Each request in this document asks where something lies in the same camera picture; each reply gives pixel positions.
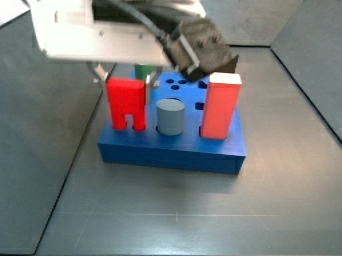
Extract tall red square peg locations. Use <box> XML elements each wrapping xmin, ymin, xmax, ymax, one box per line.
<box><xmin>200</xmin><ymin>72</ymin><xmax>242</xmax><ymax>140</ymax></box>

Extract blue foam fixture block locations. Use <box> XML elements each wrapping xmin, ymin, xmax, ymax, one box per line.
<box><xmin>97</xmin><ymin>72</ymin><xmax>246</xmax><ymax>175</ymax></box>

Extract red square-circle forked object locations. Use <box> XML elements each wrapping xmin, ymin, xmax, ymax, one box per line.
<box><xmin>107</xmin><ymin>78</ymin><xmax>146</xmax><ymax>131</ymax></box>

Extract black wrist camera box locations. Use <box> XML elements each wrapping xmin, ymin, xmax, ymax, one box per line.
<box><xmin>163</xmin><ymin>18</ymin><xmax>235</xmax><ymax>82</ymax></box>

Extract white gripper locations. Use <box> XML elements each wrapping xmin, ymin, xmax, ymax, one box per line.
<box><xmin>27</xmin><ymin>0</ymin><xmax>170</xmax><ymax>90</ymax></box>

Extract black curved regrasp stand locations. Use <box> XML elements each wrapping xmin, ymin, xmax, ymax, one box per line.
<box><xmin>218</xmin><ymin>55</ymin><xmax>239</xmax><ymax>73</ymax></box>

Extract green hexagonal peg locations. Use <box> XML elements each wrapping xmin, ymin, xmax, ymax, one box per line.
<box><xmin>135</xmin><ymin>64</ymin><xmax>152</xmax><ymax>81</ymax></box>

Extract grey-blue cylinder peg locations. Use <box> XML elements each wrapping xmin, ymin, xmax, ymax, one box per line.
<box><xmin>156</xmin><ymin>98</ymin><xmax>184</xmax><ymax>136</ymax></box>

